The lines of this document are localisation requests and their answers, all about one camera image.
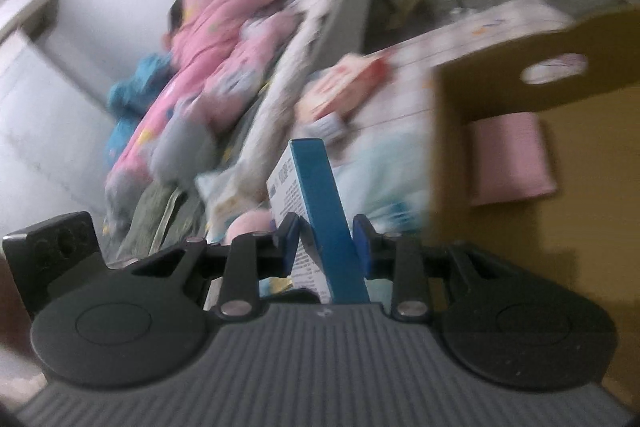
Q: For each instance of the white striped quilted blanket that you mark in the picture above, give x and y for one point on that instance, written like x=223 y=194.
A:
x=295 y=72

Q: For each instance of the pink folded cloth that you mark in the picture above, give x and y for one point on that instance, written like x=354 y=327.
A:
x=510 y=157

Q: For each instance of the white wardrobe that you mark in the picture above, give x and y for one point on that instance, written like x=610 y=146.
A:
x=40 y=132

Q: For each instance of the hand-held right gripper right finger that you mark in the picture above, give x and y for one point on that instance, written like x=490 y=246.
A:
x=362 y=252

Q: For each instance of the blue and white carton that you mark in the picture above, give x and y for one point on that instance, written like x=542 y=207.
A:
x=320 y=207

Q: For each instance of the white plastic bag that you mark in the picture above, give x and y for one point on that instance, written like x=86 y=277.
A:
x=380 y=172

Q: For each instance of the pink and white plush toy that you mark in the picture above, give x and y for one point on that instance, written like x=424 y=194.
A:
x=250 y=227

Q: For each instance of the pink cartoon quilt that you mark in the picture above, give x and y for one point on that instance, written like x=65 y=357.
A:
x=200 y=42

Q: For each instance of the brown cardboard box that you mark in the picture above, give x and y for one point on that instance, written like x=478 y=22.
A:
x=575 y=257

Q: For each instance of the green floral cloth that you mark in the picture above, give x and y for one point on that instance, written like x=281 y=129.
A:
x=155 y=217

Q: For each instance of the red tissue packet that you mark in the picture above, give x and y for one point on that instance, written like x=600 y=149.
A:
x=340 y=82

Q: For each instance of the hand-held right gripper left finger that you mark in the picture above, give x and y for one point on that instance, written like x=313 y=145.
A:
x=287 y=252

